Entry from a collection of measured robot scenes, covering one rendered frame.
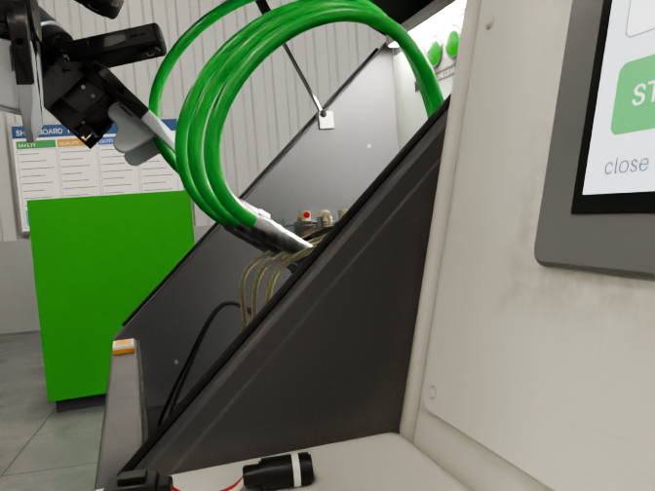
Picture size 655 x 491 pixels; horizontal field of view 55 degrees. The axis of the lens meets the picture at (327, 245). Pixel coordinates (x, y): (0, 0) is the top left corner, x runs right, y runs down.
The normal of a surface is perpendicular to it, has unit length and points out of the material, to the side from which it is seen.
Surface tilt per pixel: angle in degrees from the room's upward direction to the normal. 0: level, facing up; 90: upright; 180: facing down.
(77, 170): 90
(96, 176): 90
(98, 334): 90
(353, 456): 0
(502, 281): 76
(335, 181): 90
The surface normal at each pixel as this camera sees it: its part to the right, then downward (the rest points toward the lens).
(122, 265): 0.32, 0.04
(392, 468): -0.07, -0.99
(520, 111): -0.94, -0.15
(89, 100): 0.07, -0.16
